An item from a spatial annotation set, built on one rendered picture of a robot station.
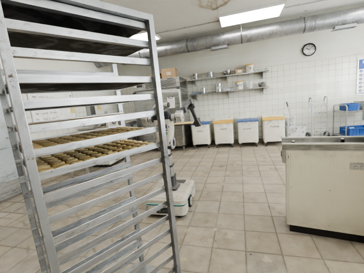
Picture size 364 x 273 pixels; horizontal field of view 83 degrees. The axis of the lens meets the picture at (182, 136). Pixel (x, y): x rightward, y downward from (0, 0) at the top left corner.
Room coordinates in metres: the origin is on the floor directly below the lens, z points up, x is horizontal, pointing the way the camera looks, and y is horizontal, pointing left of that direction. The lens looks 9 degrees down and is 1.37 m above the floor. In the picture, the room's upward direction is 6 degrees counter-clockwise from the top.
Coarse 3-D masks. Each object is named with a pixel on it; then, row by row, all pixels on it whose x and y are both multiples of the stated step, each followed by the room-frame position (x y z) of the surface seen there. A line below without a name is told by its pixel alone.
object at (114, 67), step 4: (112, 64) 1.45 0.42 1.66; (112, 68) 1.45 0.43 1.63; (116, 68) 1.46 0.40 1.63; (112, 72) 1.46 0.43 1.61; (116, 72) 1.46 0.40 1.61; (116, 92) 1.45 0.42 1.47; (116, 104) 1.46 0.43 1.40; (120, 104) 1.46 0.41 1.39; (120, 108) 1.45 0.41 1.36; (120, 112) 1.45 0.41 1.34; (124, 120) 1.47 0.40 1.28; (120, 124) 1.45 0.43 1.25; (124, 124) 1.46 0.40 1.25; (128, 156) 1.46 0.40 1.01; (128, 160) 1.46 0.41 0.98; (128, 180) 1.45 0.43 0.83; (132, 180) 1.46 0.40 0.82; (128, 184) 1.46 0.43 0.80; (132, 192) 1.45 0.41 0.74; (132, 196) 1.45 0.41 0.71; (136, 212) 1.46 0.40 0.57; (136, 224) 1.45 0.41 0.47; (136, 228) 1.45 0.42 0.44; (140, 256) 1.45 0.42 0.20; (140, 260) 1.45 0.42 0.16
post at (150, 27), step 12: (156, 48) 1.14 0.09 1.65; (156, 60) 1.13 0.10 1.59; (156, 72) 1.12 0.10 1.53; (156, 84) 1.12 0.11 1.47; (156, 96) 1.13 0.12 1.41; (156, 108) 1.14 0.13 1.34; (168, 168) 1.13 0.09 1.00; (168, 180) 1.13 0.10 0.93; (168, 192) 1.12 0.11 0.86; (168, 204) 1.13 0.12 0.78; (168, 216) 1.14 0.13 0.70
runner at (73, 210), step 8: (152, 176) 1.09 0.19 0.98; (160, 176) 1.13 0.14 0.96; (136, 184) 1.02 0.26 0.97; (144, 184) 1.05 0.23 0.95; (112, 192) 0.93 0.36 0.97; (120, 192) 0.95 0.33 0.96; (96, 200) 0.87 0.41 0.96; (104, 200) 0.90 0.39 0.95; (72, 208) 0.80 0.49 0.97; (80, 208) 0.82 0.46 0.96; (56, 216) 0.76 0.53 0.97; (64, 216) 0.78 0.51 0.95
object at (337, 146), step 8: (288, 144) 1.83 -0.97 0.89; (296, 144) 1.80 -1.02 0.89; (304, 144) 1.77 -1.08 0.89; (312, 144) 1.75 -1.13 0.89; (320, 144) 1.72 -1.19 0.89; (328, 144) 1.69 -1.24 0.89; (336, 144) 1.67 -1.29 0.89; (344, 144) 1.65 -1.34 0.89; (352, 144) 1.62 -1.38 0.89; (360, 144) 1.60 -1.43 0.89
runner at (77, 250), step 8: (152, 208) 1.07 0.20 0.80; (160, 208) 1.11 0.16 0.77; (136, 216) 1.00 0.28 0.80; (144, 216) 1.03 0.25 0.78; (128, 224) 0.96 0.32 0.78; (112, 232) 0.90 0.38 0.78; (96, 240) 0.85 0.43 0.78; (80, 248) 0.80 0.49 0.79; (64, 256) 0.76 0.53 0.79; (72, 256) 0.78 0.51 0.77
